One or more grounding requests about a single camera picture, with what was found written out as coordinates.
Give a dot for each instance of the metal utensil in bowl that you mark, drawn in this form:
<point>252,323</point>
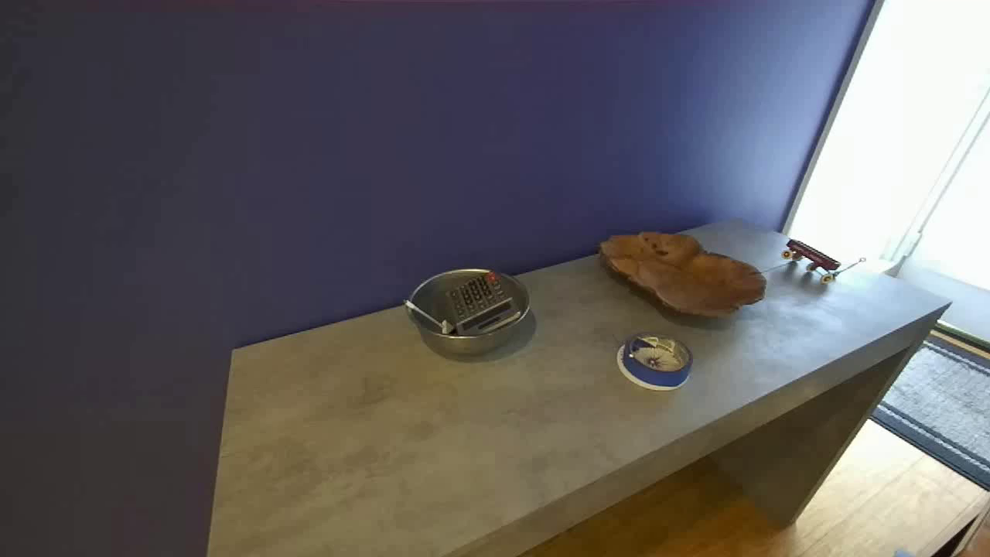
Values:
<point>462,300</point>

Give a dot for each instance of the silver metal bowl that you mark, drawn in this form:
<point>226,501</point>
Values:
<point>478,342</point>

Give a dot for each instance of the brown wooden bowl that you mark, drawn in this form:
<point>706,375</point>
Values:
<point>682,274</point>

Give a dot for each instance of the blue tape roll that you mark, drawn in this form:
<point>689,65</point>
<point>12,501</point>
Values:
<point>654,359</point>

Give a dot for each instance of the grey concrete-look cabinet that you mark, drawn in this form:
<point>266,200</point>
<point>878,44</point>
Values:
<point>356,441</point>

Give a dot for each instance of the dark floor mat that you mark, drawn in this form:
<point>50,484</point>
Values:
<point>940,406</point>

